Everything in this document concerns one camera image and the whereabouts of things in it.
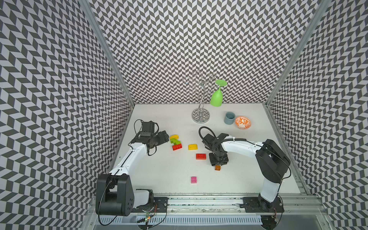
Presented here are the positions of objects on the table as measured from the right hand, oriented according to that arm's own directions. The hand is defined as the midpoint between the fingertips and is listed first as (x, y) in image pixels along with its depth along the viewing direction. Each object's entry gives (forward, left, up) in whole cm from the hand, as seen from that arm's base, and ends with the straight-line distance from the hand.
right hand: (217, 166), depth 85 cm
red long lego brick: (+13, +25, +1) cm, 28 cm away
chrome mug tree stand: (+41, +8, -1) cm, 41 cm away
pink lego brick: (-8, +14, 0) cm, 16 cm away
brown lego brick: (-2, 0, +2) cm, 3 cm away
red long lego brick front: (+6, +10, +1) cm, 11 cm away
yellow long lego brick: (+20, +27, +2) cm, 34 cm away
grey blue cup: (+35, -13, +3) cm, 37 cm away
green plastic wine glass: (+36, -1, +22) cm, 42 cm away
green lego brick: (+16, +27, +2) cm, 31 cm away
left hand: (+14, +33, +9) cm, 37 cm away
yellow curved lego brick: (+13, +15, 0) cm, 20 cm away
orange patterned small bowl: (+32, -22, +1) cm, 39 cm away
